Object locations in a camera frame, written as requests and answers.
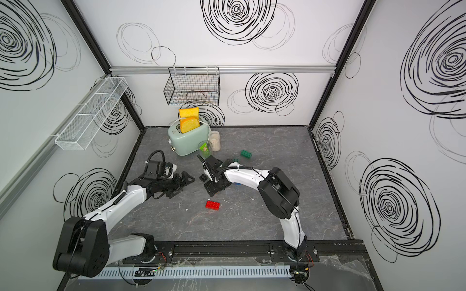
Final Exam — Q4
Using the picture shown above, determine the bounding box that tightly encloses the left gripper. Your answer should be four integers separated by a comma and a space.
157, 170, 195, 196

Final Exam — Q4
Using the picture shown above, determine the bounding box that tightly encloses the dark green long lego brick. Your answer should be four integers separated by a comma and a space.
240, 150, 252, 159

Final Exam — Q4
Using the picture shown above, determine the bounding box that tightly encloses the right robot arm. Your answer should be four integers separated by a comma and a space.
197, 155, 307, 261

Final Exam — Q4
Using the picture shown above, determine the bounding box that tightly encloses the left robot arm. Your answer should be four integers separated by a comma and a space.
52, 161, 195, 278

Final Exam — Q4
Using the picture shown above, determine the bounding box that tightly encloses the small black lego brick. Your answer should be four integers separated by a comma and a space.
199, 174, 208, 183

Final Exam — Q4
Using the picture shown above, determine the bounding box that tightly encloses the red long lego brick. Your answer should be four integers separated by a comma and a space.
205, 200, 220, 211

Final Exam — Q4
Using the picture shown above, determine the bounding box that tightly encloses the mint green toaster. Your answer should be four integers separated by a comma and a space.
167, 118, 211, 156

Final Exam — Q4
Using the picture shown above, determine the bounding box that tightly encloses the clear glass with green packets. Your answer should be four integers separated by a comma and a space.
198, 141, 212, 160

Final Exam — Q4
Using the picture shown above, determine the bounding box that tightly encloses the beige speckled cup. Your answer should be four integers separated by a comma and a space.
209, 130, 221, 152

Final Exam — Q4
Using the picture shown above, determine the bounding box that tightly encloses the front orange toast slice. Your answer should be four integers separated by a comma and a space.
180, 116, 200, 134

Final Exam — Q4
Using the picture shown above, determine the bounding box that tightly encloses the rear yellow toast slice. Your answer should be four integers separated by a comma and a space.
178, 107, 199, 118

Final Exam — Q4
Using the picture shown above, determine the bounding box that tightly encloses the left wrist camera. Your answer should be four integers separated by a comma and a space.
164, 162, 177, 179

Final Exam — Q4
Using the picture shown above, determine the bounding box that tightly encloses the black front rail frame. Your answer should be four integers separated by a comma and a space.
123, 239, 366, 264

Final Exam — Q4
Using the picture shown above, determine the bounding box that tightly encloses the black wire basket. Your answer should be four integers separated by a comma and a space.
163, 66, 221, 105

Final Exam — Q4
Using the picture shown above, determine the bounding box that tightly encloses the white slotted cable duct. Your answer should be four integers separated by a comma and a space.
93, 266, 291, 281

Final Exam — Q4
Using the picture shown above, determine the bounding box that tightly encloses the white mesh wall shelf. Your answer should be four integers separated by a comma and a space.
55, 77, 129, 150

